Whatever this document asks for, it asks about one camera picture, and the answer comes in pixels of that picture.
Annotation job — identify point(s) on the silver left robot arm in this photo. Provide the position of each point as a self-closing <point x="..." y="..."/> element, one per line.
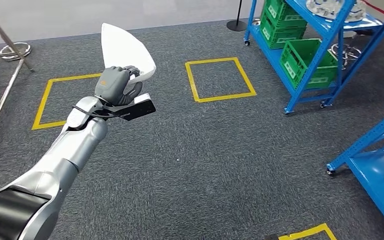
<point x="72" y="149"/>

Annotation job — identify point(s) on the blue metal shelf rack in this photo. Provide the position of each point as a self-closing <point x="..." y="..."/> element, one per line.
<point x="371" y="185"/>
<point x="313" y="66"/>

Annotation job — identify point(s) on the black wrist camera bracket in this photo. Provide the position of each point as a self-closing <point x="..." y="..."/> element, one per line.
<point x="137" y="111"/>

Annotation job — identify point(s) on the white plastic shell part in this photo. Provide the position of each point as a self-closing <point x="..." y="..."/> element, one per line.
<point x="122" y="46"/>

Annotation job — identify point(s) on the yellow floor tape square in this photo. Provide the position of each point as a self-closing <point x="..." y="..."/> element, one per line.
<point x="308" y="231"/>

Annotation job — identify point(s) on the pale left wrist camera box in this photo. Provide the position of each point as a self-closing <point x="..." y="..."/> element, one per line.
<point x="142" y="98"/>

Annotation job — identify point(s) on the black stanchion post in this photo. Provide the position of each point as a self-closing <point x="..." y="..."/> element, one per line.
<point x="236" y="26"/>

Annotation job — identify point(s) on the chrome stanchion base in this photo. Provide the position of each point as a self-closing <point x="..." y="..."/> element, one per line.
<point x="352" y="54"/>
<point x="26" y="49"/>

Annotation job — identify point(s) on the green plastic crate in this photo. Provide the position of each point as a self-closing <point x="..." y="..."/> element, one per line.
<point x="288" y="16"/>
<point x="298" y="53"/>
<point x="298" y="41"/>

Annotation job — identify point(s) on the silver wheel cover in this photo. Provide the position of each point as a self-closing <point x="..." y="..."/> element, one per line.
<point x="324" y="8"/>

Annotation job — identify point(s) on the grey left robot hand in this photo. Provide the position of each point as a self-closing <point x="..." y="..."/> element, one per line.
<point x="112" y="86"/>

